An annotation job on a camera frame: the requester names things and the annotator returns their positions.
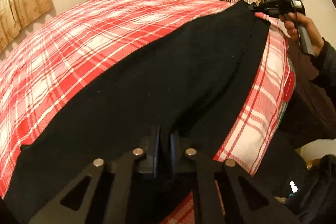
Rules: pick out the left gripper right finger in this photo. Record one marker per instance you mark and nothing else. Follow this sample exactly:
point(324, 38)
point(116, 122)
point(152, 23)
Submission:
point(223, 192)

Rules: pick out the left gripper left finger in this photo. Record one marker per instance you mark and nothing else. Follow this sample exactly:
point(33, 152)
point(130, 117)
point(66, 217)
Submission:
point(101, 192)

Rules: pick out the black pants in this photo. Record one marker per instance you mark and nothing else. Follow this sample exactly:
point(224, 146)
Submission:
point(193, 81)

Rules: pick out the person's right forearm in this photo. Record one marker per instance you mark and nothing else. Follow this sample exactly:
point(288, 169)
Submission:
point(324, 92)

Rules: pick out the red white plaid bedspread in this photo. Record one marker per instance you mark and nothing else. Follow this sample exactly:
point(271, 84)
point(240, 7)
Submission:
point(64, 55)

